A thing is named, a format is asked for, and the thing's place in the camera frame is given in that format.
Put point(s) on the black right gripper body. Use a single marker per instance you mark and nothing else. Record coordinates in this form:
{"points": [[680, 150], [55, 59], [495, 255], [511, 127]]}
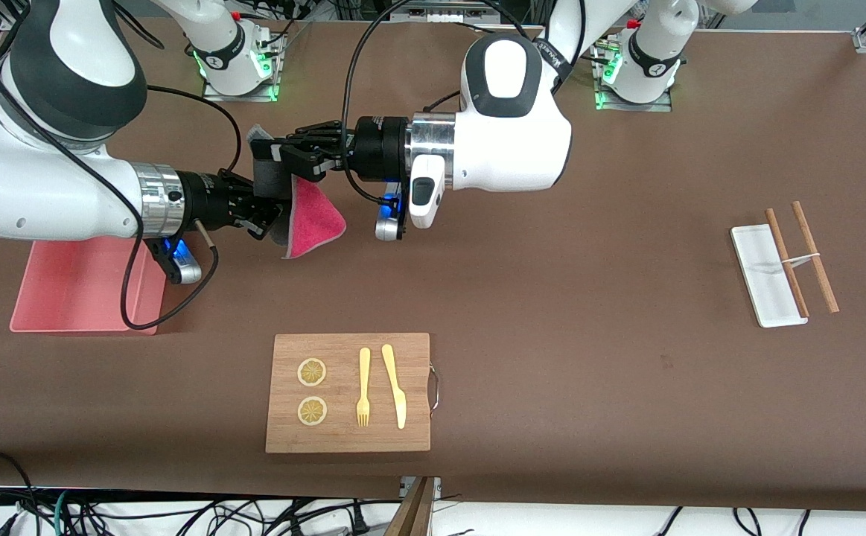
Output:
{"points": [[205, 197]]}

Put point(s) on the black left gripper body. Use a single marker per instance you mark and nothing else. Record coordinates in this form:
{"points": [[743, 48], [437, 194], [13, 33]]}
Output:
{"points": [[377, 147]]}

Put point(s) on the pink and grey cloth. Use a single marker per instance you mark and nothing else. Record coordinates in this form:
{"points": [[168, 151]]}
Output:
{"points": [[310, 223]]}

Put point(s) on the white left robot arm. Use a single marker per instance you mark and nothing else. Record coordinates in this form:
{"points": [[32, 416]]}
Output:
{"points": [[507, 141]]}

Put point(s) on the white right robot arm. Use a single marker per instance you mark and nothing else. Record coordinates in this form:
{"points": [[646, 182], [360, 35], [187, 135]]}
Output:
{"points": [[45, 186]]}

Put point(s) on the lemon slice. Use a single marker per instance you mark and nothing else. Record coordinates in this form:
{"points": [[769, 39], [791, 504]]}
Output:
{"points": [[312, 372], [312, 411]]}

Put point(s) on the grey power strip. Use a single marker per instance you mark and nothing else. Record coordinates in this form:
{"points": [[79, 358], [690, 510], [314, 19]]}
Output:
{"points": [[444, 11]]}

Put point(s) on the pink plastic bin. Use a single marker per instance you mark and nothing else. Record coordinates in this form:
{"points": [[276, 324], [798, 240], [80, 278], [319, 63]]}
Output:
{"points": [[68, 298]]}

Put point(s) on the yellow plastic fork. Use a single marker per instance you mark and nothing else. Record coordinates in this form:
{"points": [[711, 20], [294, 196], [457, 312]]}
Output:
{"points": [[363, 380]]}

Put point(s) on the yellow plastic knife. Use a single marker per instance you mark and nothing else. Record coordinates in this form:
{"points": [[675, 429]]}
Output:
{"points": [[395, 387]]}

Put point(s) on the wooden cutting board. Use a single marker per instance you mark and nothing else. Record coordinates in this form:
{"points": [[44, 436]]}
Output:
{"points": [[347, 439]]}

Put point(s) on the wooden slat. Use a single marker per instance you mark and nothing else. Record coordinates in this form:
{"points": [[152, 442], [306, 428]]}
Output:
{"points": [[412, 514]]}

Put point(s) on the white rectangular tray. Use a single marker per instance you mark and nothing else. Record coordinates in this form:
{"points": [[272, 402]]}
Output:
{"points": [[764, 275]]}

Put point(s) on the brown wooden chopstick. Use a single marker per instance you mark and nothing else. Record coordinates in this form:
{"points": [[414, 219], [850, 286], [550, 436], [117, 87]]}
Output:
{"points": [[816, 257], [786, 260]]}

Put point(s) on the white rubber band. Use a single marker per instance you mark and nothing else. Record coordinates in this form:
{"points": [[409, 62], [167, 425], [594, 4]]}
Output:
{"points": [[801, 259]]}

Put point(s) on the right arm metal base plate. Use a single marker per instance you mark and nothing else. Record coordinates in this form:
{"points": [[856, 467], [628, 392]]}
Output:
{"points": [[243, 95]]}

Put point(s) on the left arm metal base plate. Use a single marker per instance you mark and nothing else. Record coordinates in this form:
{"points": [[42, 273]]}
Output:
{"points": [[637, 106]]}

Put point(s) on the metal table bracket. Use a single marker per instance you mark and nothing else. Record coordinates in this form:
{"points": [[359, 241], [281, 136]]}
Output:
{"points": [[404, 487]]}

